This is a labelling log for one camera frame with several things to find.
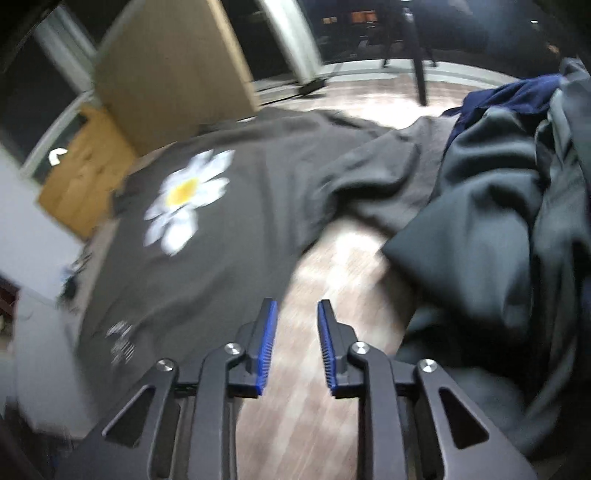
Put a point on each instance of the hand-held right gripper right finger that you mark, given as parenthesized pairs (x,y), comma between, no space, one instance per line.
(325,350)

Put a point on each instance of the grey daisy print T-shirt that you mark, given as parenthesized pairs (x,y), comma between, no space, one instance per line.
(231,240)

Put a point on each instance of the pink plaid blanket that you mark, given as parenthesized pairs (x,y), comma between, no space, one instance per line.
(332,277)

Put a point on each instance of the pine wooden headboard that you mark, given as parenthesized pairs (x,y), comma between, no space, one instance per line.
(87,184)

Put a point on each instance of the navy blue garment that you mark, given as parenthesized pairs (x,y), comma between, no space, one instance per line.
(508,97)

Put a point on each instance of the grey-green hoodie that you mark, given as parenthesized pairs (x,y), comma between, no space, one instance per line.
(485,221)

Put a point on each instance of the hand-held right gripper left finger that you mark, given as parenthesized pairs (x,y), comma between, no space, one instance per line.
(267,346)

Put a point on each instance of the black tripod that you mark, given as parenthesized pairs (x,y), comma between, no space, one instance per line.
(418,69)

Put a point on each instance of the light wooden board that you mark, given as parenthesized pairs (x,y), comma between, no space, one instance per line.
(175,69)

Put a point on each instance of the black power adapter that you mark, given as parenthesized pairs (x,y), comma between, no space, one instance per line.
(314,86)

